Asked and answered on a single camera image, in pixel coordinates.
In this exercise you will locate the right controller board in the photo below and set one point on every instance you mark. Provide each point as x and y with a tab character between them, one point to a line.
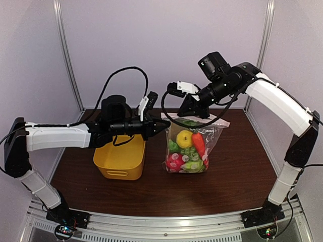
267	232

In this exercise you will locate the left aluminium frame post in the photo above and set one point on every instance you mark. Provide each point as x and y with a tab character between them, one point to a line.
66	55

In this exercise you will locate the right aluminium frame post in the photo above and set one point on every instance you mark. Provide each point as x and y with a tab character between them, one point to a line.
266	33

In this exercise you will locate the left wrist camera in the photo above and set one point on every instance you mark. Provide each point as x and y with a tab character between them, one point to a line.
147	103

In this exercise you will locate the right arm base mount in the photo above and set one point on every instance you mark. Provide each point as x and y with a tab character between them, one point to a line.
262	216

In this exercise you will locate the red toy apple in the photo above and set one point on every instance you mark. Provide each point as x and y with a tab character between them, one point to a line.
174	162

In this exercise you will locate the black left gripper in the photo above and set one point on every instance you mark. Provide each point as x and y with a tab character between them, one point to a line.
149	127

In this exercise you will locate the orange toy carrot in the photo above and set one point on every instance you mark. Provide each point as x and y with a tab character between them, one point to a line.
198	143

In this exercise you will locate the controller board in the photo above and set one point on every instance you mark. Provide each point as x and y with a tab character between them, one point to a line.
63	232
267	232

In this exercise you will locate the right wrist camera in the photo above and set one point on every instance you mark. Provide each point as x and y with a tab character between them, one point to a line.
180	88

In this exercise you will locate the clear zip top bag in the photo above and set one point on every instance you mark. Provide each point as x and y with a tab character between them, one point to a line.
211	135

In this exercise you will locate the aluminium front rail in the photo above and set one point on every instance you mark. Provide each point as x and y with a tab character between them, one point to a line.
216	227

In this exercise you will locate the aluminium frame post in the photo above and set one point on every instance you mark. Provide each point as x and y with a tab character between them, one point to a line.
266	33
66	55

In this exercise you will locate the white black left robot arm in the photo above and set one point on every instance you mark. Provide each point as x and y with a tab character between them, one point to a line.
26	137

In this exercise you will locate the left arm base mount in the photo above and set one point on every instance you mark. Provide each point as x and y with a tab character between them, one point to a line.
69	217

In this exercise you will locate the green toy grapes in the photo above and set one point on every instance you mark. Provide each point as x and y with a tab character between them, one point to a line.
189	154

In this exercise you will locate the yellow toy lemon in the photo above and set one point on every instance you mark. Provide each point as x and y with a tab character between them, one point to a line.
184	139

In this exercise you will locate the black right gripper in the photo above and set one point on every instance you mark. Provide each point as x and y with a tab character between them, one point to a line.
195	107

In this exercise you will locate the dark green carrot leaves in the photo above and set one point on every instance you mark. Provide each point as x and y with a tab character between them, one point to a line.
189	122

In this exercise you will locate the green toy broccoli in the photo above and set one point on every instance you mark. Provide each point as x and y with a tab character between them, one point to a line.
173	147

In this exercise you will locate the yellow plastic basket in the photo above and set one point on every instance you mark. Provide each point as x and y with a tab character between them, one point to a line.
123	162

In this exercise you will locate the left controller board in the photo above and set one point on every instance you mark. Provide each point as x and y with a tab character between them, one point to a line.
63	232

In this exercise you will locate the light green toy lettuce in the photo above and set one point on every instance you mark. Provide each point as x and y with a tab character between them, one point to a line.
193	166

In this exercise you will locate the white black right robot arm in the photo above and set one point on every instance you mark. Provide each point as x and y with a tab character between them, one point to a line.
245	78

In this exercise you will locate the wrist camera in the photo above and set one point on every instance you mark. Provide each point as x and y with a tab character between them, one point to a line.
180	88
147	103

